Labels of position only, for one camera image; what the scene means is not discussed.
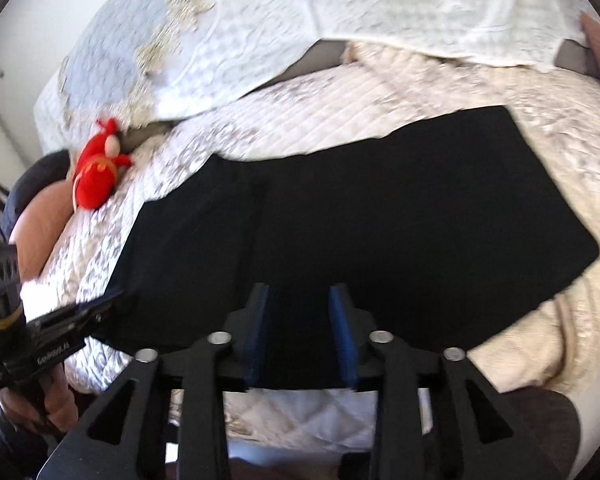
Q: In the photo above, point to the dark blue cushion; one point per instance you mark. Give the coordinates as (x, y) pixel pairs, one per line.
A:
(35, 172)

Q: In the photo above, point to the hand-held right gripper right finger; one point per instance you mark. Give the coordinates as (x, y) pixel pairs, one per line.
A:
(342, 337)

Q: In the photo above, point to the black pants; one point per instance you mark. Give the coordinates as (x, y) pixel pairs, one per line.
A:
(380, 240)

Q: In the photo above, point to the red plush toy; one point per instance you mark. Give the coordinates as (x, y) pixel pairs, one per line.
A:
(97, 170)

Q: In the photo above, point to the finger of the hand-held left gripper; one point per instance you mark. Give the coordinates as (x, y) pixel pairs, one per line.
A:
(75, 312)

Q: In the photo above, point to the pink floral quilted bedspread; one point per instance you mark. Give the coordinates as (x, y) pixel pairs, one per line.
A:
(430, 85)

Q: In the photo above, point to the large pink pillow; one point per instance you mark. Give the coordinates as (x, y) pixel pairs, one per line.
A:
(37, 230)

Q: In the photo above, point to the white quilted lace-trimmed cover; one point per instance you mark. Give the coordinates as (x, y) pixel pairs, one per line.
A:
(380, 5)

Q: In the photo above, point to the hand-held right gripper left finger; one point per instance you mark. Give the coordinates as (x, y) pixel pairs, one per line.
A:
(257, 332)

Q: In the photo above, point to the person's left hand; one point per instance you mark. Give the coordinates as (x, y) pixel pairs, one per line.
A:
(62, 400)

